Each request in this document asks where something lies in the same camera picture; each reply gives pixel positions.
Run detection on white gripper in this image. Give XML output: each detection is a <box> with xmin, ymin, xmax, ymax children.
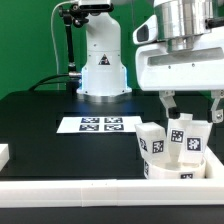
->
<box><xmin>135</xmin><ymin>44</ymin><xmax>224</xmax><ymax>123</ymax></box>

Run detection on white round stool seat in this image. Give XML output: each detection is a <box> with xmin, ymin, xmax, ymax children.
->
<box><xmin>144</xmin><ymin>159</ymin><xmax>206</xmax><ymax>179</ymax></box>

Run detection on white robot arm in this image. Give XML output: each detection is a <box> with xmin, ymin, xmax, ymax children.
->
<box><xmin>78</xmin><ymin>0</ymin><xmax>224</xmax><ymax>123</ymax></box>

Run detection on white front fence bar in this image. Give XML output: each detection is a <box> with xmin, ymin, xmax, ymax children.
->
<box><xmin>0</xmin><ymin>179</ymin><xmax>224</xmax><ymax>208</ymax></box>

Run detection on white marker sheet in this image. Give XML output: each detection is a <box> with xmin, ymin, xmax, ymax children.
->
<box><xmin>57</xmin><ymin>116</ymin><xmax>142</xmax><ymax>134</ymax></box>

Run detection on white left fence bar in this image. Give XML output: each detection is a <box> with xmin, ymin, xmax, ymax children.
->
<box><xmin>0</xmin><ymin>144</ymin><xmax>9</xmax><ymax>171</ymax></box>

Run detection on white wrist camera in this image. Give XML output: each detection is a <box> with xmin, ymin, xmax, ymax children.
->
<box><xmin>133</xmin><ymin>22</ymin><xmax>158</xmax><ymax>45</ymax></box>

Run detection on white camera on mount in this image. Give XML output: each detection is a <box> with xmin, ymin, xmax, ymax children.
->
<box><xmin>78</xmin><ymin>0</ymin><xmax>113</xmax><ymax>12</ymax></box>

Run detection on black cables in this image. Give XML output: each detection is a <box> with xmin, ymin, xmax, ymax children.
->
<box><xmin>27</xmin><ymin>73</ymin><xmax>82</xmax><ymax>92</ymax></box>

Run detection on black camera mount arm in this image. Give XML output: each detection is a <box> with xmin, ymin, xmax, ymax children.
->
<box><xmin>59</xmin><ymin>4</ymin><xmax>88</xmax><ymax>92</ymax></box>

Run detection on white cable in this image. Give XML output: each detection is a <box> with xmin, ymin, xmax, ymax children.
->
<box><xmin>50</xmin><ymin>0</ymin><xmax>80</xmax><ymax>91</ymax></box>

